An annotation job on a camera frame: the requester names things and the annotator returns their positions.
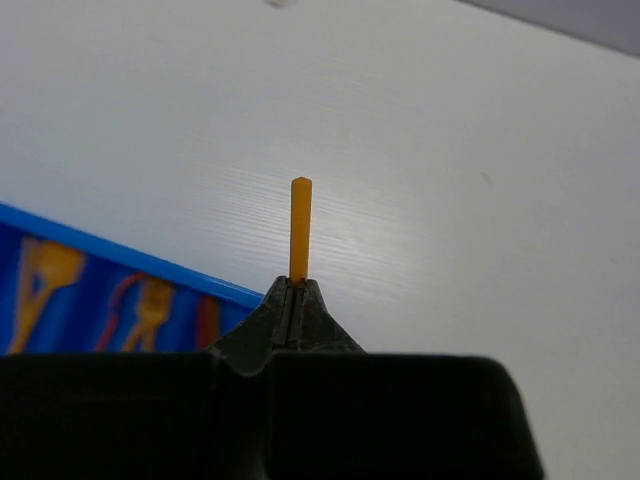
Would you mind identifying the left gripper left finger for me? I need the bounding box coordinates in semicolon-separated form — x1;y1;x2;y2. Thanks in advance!
212;276;292;377

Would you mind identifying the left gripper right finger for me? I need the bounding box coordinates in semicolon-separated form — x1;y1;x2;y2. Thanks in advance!
292;279;364;353

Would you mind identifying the orange chopstick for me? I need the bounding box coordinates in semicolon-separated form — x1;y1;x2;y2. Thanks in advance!
289;177;312;284

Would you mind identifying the orange spoon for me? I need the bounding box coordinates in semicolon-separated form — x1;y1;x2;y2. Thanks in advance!
8;236;86;354

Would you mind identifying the blue plastic divided bin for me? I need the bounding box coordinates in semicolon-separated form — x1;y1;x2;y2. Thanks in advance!
1;205;262;354

